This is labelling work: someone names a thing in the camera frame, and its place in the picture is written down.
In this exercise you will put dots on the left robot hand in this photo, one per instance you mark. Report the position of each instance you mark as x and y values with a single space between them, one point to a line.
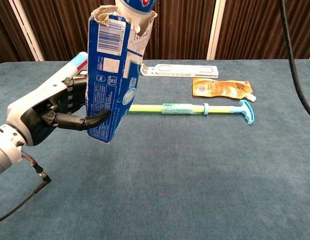
34 100

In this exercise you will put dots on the blue white toothpaste box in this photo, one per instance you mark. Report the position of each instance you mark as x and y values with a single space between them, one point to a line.
112 75

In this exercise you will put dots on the blue white toothpaste tube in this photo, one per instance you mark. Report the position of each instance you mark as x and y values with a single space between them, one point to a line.
134 10

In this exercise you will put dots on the white roll with blue label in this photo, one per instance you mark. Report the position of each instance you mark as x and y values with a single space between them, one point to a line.
78 61

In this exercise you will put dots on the green blue water squirter toy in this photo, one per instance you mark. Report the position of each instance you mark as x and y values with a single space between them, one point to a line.
182 108

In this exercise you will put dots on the blue felt table cover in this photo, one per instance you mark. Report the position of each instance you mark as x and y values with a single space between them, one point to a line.
154 187

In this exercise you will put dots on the white folding stand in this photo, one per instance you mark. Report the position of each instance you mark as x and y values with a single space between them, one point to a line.
184 70

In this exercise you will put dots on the dark brown pleated curtain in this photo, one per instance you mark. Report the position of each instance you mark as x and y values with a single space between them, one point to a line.
182 30

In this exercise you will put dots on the orange spout pouch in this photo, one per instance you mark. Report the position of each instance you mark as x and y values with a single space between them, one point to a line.
220 88

